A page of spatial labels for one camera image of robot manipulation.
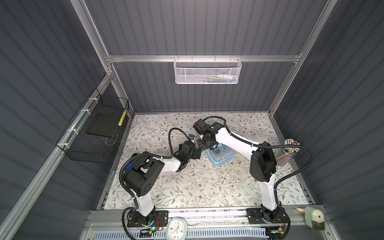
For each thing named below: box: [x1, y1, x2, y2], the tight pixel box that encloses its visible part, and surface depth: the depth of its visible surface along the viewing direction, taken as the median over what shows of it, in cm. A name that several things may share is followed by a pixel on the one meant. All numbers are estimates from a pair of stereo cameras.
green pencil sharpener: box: [304, 206, 327, 230], surface depth 69 cm
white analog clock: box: [165, 216, 188, 240], surface depth 70 cm
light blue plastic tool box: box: [203, 143, 236, 167], surface depth 88 cm
